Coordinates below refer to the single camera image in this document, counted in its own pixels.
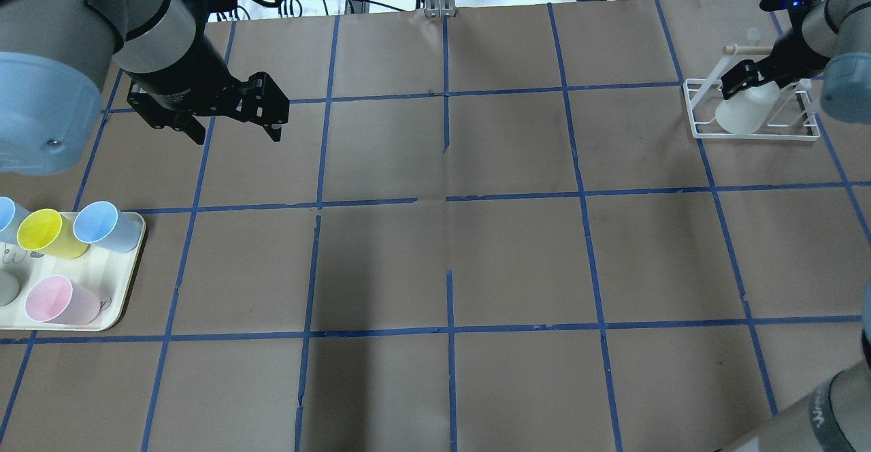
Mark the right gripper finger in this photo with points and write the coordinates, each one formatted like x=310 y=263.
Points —
x=745 y=75

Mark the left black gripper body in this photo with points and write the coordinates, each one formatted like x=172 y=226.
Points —
x=189 y=75

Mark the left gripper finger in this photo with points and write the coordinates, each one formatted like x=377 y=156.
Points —
x=268 y=105
x=191 y=128

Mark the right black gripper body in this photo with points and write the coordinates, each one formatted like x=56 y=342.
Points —
x=791 y=52

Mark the white plastic cup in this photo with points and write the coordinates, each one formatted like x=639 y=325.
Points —
x=747 y=112

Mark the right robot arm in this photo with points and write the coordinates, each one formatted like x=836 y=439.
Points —
x=829 y=38

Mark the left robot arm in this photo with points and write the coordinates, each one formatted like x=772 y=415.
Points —
x=55 y=55

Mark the blue cup far end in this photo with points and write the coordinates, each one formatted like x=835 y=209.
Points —
x=102 y=224

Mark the yellow plastic cup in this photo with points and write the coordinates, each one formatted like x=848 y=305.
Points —
x=48 y=232

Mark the blue cup near grey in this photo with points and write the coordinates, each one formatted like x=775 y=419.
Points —
x=12 y=216

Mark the pink plastic cup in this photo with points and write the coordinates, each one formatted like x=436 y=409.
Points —
x=57 y=299

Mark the cream plastic tray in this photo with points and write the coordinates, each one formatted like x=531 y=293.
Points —
x=106 y=274

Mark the white wire cup rack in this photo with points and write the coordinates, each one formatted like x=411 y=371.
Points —
x=792 y=119

